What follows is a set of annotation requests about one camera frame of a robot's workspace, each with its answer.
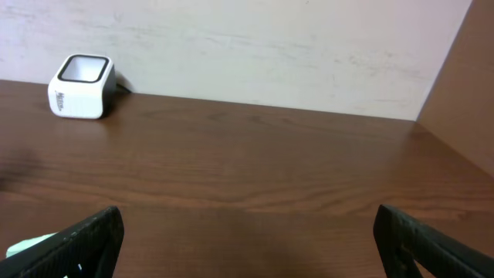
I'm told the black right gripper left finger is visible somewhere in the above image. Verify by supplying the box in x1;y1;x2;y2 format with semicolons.
1;206;124;278

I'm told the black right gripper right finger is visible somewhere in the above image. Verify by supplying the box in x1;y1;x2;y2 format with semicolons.
373;205;493;278

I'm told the green wet wipes pack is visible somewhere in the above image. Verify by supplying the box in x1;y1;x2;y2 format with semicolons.
5;233;55;258

